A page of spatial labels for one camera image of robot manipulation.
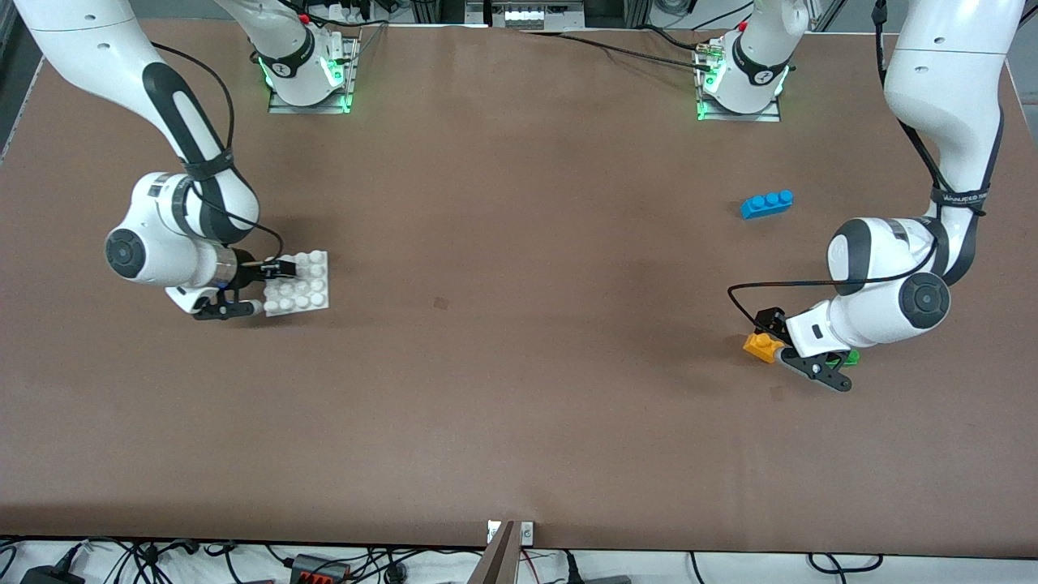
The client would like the long black table cable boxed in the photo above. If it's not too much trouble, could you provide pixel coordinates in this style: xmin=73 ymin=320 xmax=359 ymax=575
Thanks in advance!
xmin=519 ymin=29 xmax=714 ymax=70

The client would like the short black table cable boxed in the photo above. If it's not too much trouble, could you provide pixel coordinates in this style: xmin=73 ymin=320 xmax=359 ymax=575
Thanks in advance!
xmin=633 ymin=24 xmax=706 ymax=51

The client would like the black plug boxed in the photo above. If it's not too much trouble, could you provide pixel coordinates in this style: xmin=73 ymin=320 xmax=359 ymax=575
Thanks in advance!
xmin=560 ymin=552 xmax=633 ymax=584

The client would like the looped black floor cable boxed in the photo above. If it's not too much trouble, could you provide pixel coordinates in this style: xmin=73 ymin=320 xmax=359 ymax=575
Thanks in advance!
xmin=807 ymin=553 xmax=885 ymax=573

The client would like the blue three-stud block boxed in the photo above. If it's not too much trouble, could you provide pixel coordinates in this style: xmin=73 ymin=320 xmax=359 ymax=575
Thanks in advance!
xmin=740 ymin=190 xmax=795 ymax=221

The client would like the white studded base plate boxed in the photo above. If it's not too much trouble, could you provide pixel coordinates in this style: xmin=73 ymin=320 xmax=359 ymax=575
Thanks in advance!
xmin=264 ymin=250 xmax=331 ymax=317

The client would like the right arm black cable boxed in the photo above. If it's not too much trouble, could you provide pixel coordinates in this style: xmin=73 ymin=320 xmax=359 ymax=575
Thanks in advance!
xmin=150 ymin=41 xmax=286 ymax=264

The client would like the brown angled post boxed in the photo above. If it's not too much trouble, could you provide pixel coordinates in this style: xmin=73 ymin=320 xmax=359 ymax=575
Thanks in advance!
xmin=466 ymin=521 xmax=520 ymax=584

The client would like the black power adapter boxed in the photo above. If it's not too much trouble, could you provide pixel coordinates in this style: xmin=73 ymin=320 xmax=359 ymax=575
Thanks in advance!
xmin=20 ymin=564 xmax=86 ymax=584

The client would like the black box with orange buttons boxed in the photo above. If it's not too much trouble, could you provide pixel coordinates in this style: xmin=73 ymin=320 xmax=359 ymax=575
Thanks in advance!
xmin=292 ymin=554 xmax=351 ymax=584

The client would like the white power strip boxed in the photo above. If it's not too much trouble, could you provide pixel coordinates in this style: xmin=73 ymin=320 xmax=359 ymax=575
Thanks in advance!
xmin=491 ymin=0 xmax=585 ymax=32

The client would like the thin grey wire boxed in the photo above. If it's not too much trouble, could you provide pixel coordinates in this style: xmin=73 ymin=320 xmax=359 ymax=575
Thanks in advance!
xmin=354 ymin=23 xmax=388 ymax=62

